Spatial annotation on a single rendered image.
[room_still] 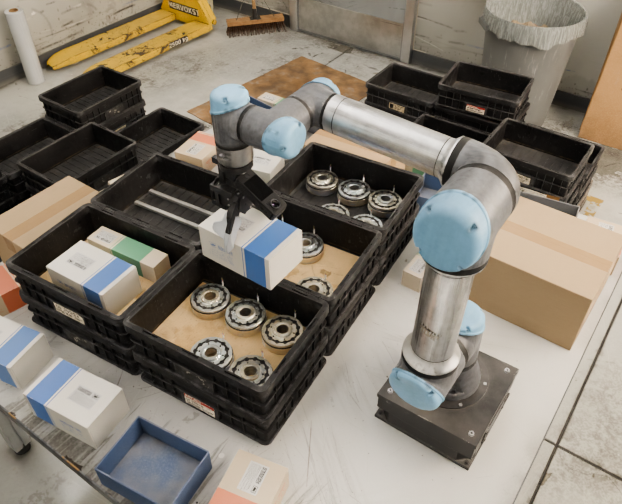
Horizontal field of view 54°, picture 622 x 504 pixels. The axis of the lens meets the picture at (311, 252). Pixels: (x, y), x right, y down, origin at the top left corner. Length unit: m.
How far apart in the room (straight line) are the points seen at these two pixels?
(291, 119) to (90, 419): 0.83
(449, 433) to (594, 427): 1.20
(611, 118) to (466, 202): 3.17
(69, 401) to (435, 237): 0.97
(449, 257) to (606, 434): 1.69
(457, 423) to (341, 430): 0.28
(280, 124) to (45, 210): 1.06
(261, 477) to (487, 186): 0.78
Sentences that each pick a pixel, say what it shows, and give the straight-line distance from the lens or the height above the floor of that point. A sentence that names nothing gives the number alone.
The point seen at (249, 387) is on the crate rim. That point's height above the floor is 0.93.
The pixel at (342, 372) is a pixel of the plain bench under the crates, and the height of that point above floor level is 0.70.
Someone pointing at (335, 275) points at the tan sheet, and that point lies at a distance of 1.68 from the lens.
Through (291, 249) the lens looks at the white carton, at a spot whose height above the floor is 1.11.
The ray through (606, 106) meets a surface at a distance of 4.09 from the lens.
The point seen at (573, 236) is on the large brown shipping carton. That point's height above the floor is 0.90.
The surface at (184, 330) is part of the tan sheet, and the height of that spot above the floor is 0.83.
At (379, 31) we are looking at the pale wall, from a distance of 4.79.
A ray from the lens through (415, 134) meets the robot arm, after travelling 1.12.
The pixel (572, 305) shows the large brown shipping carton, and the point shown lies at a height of 0.86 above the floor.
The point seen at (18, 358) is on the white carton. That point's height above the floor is 0.79.
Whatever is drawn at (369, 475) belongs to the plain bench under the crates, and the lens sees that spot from 1.48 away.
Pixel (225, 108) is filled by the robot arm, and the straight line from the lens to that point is 1.17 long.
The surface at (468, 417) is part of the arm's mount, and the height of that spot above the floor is 0.81.
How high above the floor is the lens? 2.01
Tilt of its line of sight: 43 degrees down
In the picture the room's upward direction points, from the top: straight up
